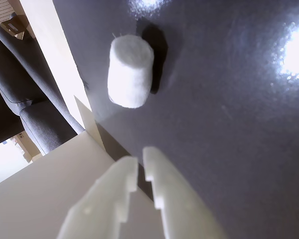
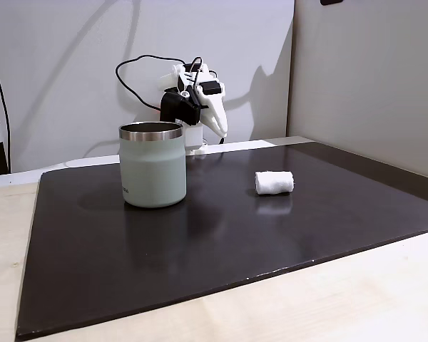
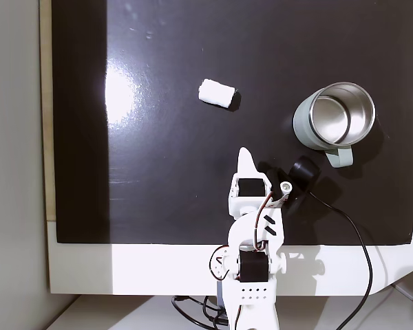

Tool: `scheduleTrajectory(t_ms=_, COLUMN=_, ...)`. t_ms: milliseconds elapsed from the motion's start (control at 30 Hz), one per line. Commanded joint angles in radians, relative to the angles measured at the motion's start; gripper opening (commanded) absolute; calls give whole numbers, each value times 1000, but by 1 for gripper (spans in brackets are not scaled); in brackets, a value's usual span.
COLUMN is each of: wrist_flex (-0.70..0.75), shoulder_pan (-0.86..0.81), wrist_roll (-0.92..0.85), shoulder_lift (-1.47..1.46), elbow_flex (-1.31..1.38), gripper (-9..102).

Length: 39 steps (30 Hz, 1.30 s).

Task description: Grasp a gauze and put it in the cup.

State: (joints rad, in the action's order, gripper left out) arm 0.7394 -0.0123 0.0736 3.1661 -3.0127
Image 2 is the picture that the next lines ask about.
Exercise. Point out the black camera box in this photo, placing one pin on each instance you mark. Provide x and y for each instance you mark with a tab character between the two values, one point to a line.
174	107

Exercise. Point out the black table mat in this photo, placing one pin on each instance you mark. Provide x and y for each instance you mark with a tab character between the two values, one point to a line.
214	242

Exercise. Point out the small black wall fixture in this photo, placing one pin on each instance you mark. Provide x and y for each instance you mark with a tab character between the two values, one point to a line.
331	1

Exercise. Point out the white gauze roll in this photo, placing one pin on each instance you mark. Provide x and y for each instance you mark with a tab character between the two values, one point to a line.
274	182

